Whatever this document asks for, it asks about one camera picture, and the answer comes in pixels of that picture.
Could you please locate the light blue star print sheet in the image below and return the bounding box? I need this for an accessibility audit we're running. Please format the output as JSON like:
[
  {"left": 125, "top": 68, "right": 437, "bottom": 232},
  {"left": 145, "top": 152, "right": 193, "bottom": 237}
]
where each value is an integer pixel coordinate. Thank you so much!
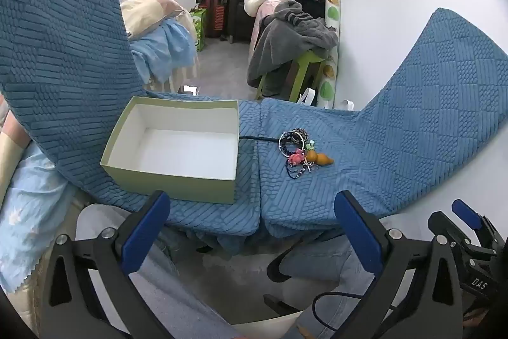
[{"left": 0, "top": 154, "right": 82, "bottom": 294}]

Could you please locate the person's leg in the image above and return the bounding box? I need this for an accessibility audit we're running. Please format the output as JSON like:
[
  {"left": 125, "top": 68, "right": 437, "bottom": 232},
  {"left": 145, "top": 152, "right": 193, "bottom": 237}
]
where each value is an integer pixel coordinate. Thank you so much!
[
  {"left": 278, "top": 234, "right": 382, "bottom": 284},
  {"left": 133, "top": 238, "right": 249, "bottom": 339}
]

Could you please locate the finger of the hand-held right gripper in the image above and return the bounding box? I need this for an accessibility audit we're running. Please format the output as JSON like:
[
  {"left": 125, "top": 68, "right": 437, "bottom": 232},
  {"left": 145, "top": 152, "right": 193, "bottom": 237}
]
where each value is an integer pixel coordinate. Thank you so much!
[
  {"left": 451, "top": 199, "right": 508, "bottom": 254},
  {"left": 428, "top": 211, "right": 475, "bottom": 244}
]

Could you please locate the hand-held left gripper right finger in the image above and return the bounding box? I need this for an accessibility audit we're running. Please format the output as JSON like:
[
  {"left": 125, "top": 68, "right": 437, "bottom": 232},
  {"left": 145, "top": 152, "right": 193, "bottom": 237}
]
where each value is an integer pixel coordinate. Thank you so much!
[{"left": 333, "top": 190, "right": 465, "bottom": 339}]

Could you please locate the white round seat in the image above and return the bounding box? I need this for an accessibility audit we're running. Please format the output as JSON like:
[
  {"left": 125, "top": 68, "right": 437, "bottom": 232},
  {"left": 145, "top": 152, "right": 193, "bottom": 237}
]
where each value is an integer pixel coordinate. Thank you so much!
[{"left": 75, "top": 203, "right": 434, "bottom": 327}]

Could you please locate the orange gourd pendant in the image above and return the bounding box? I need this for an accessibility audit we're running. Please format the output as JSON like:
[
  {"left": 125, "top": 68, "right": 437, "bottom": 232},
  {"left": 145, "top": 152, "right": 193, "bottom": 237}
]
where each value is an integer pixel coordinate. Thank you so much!
[{"left": 304, "top": 149, "right": 335, "bottom": 167}]

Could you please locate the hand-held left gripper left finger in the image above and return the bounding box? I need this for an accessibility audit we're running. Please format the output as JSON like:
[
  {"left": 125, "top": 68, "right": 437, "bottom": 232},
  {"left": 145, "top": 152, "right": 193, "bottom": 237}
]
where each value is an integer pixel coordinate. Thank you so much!
[{"left": 40, "top": 190, "right": 175, "bottom": 339}]

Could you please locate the thin black wire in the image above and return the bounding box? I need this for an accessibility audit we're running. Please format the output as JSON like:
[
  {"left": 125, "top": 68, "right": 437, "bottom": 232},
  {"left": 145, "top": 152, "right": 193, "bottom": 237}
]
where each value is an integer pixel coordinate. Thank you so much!
[{"left": 311, "top": 292, "right": 399, "bottom": 332}]

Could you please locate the green cardboard box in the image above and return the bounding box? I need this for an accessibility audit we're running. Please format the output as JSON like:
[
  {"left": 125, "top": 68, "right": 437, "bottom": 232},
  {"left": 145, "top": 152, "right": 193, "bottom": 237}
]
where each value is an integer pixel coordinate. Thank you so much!
[{"left": 100, "top": 97, "right": 240, "bottom": 205}]

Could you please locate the green shopping bag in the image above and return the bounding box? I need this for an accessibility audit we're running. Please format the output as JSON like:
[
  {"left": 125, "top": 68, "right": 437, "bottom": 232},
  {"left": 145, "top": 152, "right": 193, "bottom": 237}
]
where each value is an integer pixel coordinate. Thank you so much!
[{"left": 189, "top": 7, "right": 208, "bottom": 52}]

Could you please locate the person's left leg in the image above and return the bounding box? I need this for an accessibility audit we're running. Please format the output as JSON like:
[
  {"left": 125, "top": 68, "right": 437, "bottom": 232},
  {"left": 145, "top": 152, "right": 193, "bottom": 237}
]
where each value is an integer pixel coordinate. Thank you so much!
[{"left": 133, "top": 238, "right": 249, "bottom": 339}]

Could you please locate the person's right leg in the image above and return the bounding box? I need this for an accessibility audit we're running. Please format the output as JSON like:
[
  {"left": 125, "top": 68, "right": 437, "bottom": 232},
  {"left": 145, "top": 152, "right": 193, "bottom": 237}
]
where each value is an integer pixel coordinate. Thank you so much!
[{"left": 278, "top": 234, "right": 382, "bottom": 284}]

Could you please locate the leaf print rolled mat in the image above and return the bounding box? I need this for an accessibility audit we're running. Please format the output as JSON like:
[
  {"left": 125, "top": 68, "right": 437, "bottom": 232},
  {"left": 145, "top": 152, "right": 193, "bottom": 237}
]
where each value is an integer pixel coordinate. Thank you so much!
[{"left": 317, "top": 0, "right": 342, "bottom": 110}]

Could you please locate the cream and pink pillow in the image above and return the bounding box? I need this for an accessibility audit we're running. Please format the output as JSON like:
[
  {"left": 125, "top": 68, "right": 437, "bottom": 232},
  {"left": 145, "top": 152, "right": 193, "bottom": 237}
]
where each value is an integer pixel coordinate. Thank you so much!
[{"left": 119, "top": 0, "right": 186, "bottom": 43}]

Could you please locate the red suitcase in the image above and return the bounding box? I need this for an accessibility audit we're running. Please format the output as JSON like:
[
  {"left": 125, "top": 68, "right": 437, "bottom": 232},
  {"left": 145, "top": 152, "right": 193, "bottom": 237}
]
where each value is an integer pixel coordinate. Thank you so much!
[{"left": 204, "top": 0, "right": 231, "bottom": 38}]

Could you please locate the black beaded bracelet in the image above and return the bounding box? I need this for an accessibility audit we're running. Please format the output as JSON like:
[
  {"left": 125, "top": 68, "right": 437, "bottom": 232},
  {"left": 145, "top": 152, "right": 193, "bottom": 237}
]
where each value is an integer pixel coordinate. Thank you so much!
[{"left": 278, "top": 134, "right": 304, "bottom": 158}]

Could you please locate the light blue bed sheet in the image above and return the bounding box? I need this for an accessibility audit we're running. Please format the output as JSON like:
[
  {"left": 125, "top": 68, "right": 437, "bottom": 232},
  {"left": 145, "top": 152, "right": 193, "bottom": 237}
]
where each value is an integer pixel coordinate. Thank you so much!
[{"left": 128, "top": 19, "right": 200, "bottom": 93}]

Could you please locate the brown beaded bracelet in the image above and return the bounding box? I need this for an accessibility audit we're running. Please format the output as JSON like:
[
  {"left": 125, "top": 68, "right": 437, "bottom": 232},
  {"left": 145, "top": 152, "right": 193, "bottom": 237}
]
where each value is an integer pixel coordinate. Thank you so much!
[{"left": 284, "top": 128, "right": 311, "bottom": 144}]

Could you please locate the green stool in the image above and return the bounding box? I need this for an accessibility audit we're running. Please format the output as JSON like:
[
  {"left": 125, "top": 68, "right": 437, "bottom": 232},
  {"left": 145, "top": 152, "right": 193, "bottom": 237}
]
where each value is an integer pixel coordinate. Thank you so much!
[{"left": 255, "top": 50, "right": 327, "bottom": 102}]

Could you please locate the blue quilted sofa cover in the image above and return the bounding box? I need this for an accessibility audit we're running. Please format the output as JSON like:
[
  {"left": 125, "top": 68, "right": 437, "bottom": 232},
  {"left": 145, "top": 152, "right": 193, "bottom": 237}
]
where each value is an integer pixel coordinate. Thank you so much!
[
  {"left": 0, "top": 0, "right": 263, "bottom": 236},
  {"left": 258, "top": 7, "right": 508, "bottom": 238}
]

